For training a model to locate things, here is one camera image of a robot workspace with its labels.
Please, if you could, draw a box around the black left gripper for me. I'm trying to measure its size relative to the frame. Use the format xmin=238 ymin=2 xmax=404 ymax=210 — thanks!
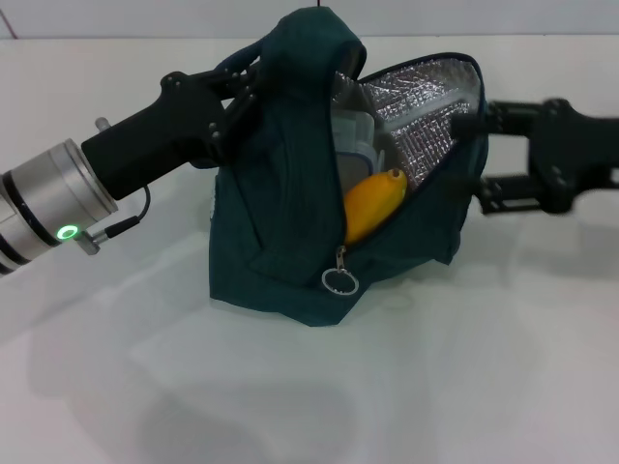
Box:
xmin=80 ymin=65 xmax=265 ymax=200

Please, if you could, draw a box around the dark blue insulated lunch bag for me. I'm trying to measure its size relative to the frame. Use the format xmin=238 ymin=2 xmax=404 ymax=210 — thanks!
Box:
xmin=208 ymin=7 xmax=489 ymax=330

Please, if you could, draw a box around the yellow toy banana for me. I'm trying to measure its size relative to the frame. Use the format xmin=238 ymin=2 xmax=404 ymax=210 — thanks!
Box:
xmin=342 ymin=167 xmax=407 ymax=247

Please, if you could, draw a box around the white ring zipper pull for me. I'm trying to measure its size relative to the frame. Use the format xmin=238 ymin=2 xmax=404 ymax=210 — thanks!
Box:
xmin=320 ymin=245 xmax=360 ymax=296

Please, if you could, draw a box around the clear plastic lidded food container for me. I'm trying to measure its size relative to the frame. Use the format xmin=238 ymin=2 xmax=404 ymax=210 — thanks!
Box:
xmin=331 ymin=109 xmax=378 ymax=189

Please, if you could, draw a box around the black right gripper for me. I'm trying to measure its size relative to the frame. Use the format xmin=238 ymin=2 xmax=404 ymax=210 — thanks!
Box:
xmin=452 ymin=99 xmax=619 ymax=217

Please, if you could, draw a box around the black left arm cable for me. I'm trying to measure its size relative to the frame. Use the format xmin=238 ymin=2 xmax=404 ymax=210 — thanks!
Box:
xmin=76 ymin=186 xmax=151 ymax=256

